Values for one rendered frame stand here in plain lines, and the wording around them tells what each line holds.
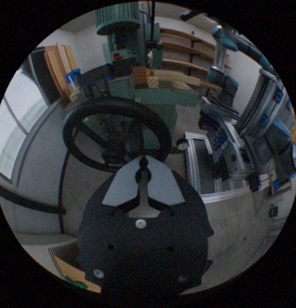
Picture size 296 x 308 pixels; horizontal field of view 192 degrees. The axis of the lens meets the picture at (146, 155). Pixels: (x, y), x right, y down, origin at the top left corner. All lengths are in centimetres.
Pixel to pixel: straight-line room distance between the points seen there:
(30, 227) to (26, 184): 49
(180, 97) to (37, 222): 166
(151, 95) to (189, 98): 14
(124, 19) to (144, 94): 34
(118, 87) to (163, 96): 17
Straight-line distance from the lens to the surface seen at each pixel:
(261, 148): 54
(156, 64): 62
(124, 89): 22
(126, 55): 42
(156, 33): 68
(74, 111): 17
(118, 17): 45
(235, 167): 46
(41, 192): 144
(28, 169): 138
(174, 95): 34
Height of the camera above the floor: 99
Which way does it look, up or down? 59 degrees down
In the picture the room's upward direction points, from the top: 4 degrees counter-clockwise
